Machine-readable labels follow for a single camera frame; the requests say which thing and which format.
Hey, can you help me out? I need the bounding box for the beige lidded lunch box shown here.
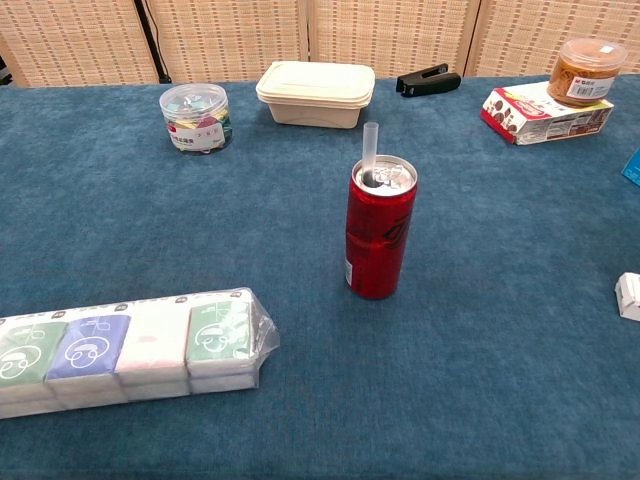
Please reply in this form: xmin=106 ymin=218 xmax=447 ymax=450
xmin=255 ymin=60 xmax=377 ymax=129

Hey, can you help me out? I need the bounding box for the red soda can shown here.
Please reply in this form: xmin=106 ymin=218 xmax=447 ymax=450
xmin=343 ymin=154 xmax=419 ymax=301

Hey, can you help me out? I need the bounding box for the bamboo folding screen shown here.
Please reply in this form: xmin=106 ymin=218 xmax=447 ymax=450
xmin=0 ymin=0 xmax=640 ymax=89

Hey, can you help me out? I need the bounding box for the clear jar of colourful clips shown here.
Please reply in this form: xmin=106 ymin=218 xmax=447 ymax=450
xmin=158 ymin=83 xmax=234 ymax=155

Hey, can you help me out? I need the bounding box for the clear jar of rubber bands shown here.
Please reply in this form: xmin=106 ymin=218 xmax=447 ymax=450
xmin=546 ymin=38 xmax=629 ymax=109

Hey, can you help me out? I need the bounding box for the blue table cloth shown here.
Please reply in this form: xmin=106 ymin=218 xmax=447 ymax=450
xmin=0 ymin=73 xmax=640 ymax=480

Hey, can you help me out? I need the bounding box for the wrapped tissue multipack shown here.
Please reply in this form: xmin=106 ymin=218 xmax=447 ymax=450
xmin=0 ymin=286 xmax=280 ymax=420

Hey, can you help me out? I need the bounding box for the blue cookie box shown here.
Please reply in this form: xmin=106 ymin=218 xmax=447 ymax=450
xmin=620 ymin=147 xmax=640 ymax=189

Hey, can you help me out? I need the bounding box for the small white box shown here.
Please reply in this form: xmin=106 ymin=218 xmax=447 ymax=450
xmin=614 ymin=272 xmax=640 ymax=322

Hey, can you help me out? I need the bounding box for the clear plastic straw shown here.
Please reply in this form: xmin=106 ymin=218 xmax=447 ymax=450
xmin=360 ymin=121 xmax=381 ymax=187

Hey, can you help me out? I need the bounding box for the red white cookie box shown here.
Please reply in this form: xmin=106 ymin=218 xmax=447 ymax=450
xmin=479 ymin=82 xmax=615 ymax=147

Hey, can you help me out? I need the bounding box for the black tripod stand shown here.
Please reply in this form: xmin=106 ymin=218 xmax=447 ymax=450
xmin=132 ymin=0 xmax=173 ymax=84

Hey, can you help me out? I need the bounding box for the black stapler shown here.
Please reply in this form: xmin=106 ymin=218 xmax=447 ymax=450
xmin=395 ymin=62 xmax=462 ymax=98

